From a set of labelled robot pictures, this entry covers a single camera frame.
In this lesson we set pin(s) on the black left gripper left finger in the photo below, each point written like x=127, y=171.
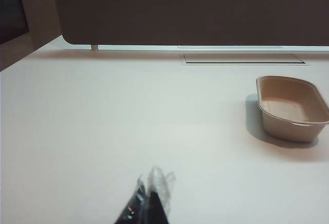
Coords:
x=131, y=207

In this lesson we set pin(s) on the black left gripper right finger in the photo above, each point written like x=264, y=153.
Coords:
x=155, y=206

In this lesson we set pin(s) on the beige paper lunchbox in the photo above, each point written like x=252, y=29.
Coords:
x=288, y=121

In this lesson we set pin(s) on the dark brown desk divider panel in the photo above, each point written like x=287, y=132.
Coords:
x=190, y=10
x=11, y=8

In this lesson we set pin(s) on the white divider bracket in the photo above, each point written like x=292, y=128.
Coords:
x=94, y=47

